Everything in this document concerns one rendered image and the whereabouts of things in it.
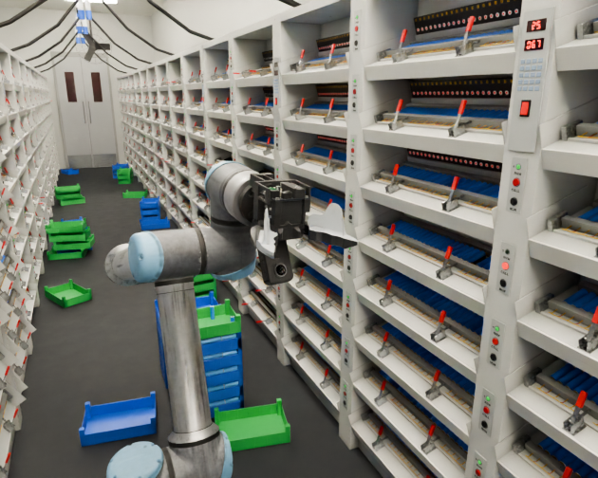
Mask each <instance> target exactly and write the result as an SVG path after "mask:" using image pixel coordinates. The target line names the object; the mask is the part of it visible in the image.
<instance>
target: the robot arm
mask: <svg viewBox="0 0 598 478"><path fill-rule="evenodd" d="M281 182H283V183H281ZM299 185H302V186H304V187H306V188H302V187H300V186H299ZM204 188H205V193H206V195H207V196H208V198H209V199H210V200H211V226H210V227H200V228H190V229H180V230H159V231H142V232H140V233H135V234H133V235H132V236H131V237H130V241H129V243H128V244H123V245H119V246H117V247H115V248H113V249H112V250H111V251H110V252H109V253H108V254H107V256H106V258H105V261H104V270H105V273H106V275H107V277H108V278H109V279H110V280H111V281H112V282H114V283H115V284H117V285H125V286H128V285H138V284H144V283H153V282H154V284H155V289H156V291H157V298H158V306H159V320H160V328H161V335H162V343H163V351H164V358H165V366H166V373H167V380H168V388H169V396H170V403H171V411H172V418H173V426H174V429H173V431H172V432H171V433H170V435H169V436H168V445H169V446H168V447H165V448H162V449H161V448H160V447H159V446H158V445H154V443H152V442H137V443H133V444H132V445H131V446H126V447H124V448H122V449H121V450H119V451H118V452H117V453H116V454H115V455H114V456H113V457H112V459H111V460H110V462H109V464H108V467H107V471H106V478H231V477H232V473H233V454H232V448H231V444H230V441H229V440H228V436H227V434H226V433H225V432H224V431H220V430H219V427H218V426H217V425H216V423H214V422H213V421H212V419H211V412H210V404H209V397H208V390H207V383H206V376H205V369H204V361H203V355H202V347H201V339H200V333H199V325H198V317H197V311H196V296H195V290H194V277H196V276H197V275H200V274H202V275H203V274H211V275H212V276H213V277H214V278H216V279H218V280H221V281H228V280H232V281H235V280H240V279H243V278H245V277H247V276H249V275H250V274H252V273H253V271H254V269H255V262H256V257H257V252H258V257H259V262H260V266H261V271H262V277H263V282H264V284H265V285H278V284H282V283H287V282H289V281H291V280H292V279H293V273H292V268H291V263H290V255H289V250H288V245H287V240H291V239H298V238H302V237H303V236H304V234H305V235H308V239H309V240H312V241H318V242H325V243H328V244H330V245H332V246H337V247H340V248H352V247H355V246H358V244H359V241H358V240H356V239H355V238H353V237H352V236H350V235H347V234H346V232H345V226H344V219H343V213H342V209H341V207H340V206H339V205H338V204H335V203H331V204H329V205H328V207H327V209H326V211H325V212H324V214H316V213H314V214H311V215H310V216H309V217H308V221H306V212H309V211H310V193H311V187H310V186H309V185H307V184H305V183H302V182H300V181H298V180H296V179H292V180H286V179H279V180H274V179H273V174H272V173H263V174H260V173H258V172H256V171H254V170H252V169H250V168H248V167H247V166H245V165H244V164H242V163H239V162H234V161H222V162H219V163H217V164H216V165H215V166H214V167H212V168H211V169H210V171H209V172H208V173H207V175H206V177H205V181H204ZM305 194H306V195H305ZM256 249H257V251H256Z"/></svg>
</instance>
